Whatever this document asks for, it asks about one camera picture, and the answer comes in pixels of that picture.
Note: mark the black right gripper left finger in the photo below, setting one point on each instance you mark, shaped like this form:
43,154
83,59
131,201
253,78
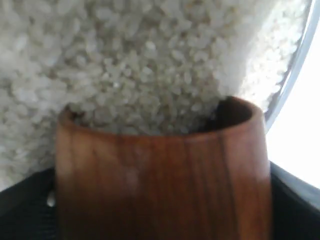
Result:
24,212

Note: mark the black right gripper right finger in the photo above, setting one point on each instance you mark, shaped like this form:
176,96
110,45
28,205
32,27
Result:
296,207

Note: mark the brown wooden cup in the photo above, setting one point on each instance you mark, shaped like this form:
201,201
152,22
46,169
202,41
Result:
211,185

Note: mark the round steel rice tray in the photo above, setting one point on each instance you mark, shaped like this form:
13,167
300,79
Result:
295,66

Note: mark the rice heap in tray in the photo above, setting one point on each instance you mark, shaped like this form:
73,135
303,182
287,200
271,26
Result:
133,66

